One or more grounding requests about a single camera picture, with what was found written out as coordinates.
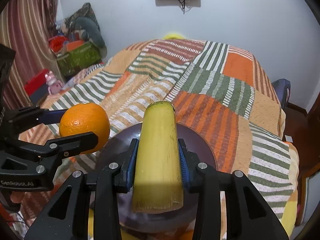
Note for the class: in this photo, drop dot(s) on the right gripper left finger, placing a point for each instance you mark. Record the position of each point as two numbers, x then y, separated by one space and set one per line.
66 214

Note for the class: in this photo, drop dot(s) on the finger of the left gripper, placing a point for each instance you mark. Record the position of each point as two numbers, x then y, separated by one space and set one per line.
74 145
20 120

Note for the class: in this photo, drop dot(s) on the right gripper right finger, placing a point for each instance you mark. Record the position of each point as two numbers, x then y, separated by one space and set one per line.
248 214

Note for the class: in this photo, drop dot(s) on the large orange with sticker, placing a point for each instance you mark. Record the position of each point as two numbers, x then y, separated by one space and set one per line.
86 117

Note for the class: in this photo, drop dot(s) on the sugarcane piece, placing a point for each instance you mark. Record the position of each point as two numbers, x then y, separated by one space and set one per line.
158 185

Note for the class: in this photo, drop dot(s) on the person left hand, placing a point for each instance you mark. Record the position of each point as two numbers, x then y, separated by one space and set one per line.
17 197

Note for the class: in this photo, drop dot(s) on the red box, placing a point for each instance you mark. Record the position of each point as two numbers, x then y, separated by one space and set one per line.
36 82

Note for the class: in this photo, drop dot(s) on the pink toy figure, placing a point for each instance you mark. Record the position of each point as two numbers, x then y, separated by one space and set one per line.
53 83

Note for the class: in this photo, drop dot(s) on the green storage box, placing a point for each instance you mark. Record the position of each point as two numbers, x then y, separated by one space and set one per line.
70 63

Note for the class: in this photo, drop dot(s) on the striped brown curtain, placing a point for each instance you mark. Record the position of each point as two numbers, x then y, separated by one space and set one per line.
26 27

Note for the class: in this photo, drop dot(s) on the striped patchwork bedspread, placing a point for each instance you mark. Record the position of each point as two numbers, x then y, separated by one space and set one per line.
218 90

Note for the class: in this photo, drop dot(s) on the blue backpack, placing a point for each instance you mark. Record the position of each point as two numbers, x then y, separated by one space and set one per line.
282 88

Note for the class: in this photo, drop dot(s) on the yellow round object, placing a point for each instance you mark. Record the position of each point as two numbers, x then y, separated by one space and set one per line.
173 36

